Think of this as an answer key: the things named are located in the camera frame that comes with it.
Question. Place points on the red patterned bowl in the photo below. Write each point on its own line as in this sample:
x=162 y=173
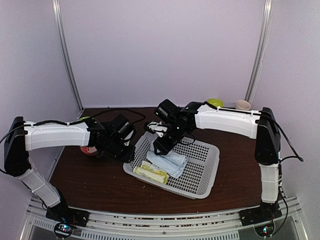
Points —
x=89 y=151

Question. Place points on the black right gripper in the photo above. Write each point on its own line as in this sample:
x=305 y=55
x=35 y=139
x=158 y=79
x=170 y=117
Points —
x=165 y=147

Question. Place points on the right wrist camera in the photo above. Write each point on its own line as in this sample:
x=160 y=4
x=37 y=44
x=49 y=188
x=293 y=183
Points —
x=167 y=111

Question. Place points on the right aluminium corner post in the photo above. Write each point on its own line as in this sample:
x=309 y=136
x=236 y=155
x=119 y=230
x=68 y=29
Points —
x=260 y=51

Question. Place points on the left circuit board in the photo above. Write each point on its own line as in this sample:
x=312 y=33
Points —
x=63 y=230

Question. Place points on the circuit board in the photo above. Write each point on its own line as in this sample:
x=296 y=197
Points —
x=265 y=230
x=63 y=230

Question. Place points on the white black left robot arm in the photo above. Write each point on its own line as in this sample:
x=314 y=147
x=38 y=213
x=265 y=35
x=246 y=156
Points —
x=110 y=139

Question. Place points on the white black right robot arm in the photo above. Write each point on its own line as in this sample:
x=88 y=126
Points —
x=258 y=125

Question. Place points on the floral ceramic cup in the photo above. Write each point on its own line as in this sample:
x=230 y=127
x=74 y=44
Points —
x=242 y=105

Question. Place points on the small green bowl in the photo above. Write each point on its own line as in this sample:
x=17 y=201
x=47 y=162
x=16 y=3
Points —
x=216 y=102

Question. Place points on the light blue towel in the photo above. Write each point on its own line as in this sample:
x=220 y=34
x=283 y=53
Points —
x=172 y=163

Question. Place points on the aluminium corner post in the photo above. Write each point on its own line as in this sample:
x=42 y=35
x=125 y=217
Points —
x=65 y=53
x=260 y=51

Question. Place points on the right circuit board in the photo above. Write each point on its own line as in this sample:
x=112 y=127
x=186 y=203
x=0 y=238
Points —
x=265 y=230

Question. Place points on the green patterned white towel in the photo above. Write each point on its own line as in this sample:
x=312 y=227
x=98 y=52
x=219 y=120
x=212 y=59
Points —
x=152 y=172

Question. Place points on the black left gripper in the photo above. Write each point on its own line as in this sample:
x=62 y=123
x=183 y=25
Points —
x=128 y=158

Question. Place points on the left aluminium corner post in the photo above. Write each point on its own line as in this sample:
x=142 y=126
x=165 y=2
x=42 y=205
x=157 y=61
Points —
x=65 y=53

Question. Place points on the white perforated plastic basket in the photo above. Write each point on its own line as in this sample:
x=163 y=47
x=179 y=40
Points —
x=197 y=178

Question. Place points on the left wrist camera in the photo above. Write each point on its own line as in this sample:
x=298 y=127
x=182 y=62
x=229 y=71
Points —
x=122 y=129

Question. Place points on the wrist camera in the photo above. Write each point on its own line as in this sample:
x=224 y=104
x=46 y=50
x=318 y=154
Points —
x=167 y=111
x=122 y=129

